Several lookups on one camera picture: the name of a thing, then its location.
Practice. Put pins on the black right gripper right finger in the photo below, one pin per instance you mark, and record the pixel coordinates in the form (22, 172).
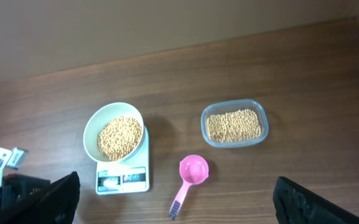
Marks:
(295, 204)

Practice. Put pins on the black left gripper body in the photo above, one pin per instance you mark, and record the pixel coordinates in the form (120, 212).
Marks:
(17, 187)

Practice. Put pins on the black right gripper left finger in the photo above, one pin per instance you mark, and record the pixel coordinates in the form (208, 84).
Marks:
(56, 203)

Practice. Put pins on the pink plastic scoop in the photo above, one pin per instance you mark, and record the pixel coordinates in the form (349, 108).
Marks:
(193, 170)

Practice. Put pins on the white digital kitchen scale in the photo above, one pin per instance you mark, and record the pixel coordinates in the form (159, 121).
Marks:
(129, 176)

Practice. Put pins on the soybeans in white bowl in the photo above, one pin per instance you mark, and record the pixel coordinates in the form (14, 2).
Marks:
(119, 138)

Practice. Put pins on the white bowl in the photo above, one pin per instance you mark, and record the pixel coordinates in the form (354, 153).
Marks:
(100, 119)

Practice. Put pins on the yellow soybeans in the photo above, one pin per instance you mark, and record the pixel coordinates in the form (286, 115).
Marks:
(234, 126)

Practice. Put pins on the clear plastic container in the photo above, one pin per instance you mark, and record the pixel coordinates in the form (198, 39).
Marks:
(230, 106)

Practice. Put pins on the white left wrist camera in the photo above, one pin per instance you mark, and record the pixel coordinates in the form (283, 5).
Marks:
(11, 158)

